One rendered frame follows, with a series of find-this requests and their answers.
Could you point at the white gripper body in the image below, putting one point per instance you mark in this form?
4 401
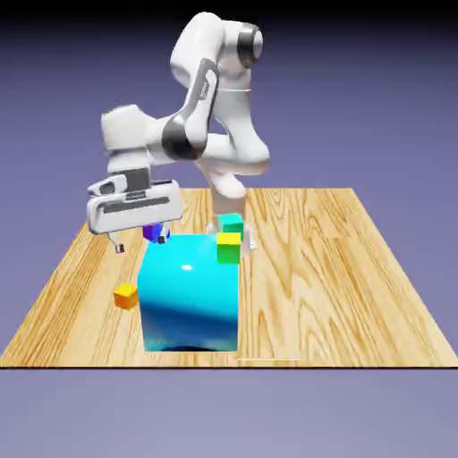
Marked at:
143 214

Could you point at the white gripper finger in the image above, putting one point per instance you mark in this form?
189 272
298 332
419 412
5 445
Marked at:
164 236
120 248

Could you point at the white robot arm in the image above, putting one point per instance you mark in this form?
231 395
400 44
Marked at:
229 107

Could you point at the small purple cube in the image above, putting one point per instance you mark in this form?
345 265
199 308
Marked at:
151 232

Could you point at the small orange cube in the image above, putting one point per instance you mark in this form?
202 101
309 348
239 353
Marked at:
126 296

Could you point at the small yellow-green cube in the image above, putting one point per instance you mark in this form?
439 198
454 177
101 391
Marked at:
228 248

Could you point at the small teal cube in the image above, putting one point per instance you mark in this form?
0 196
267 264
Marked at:
232 223

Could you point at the large cyan box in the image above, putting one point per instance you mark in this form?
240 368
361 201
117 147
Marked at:
188 293

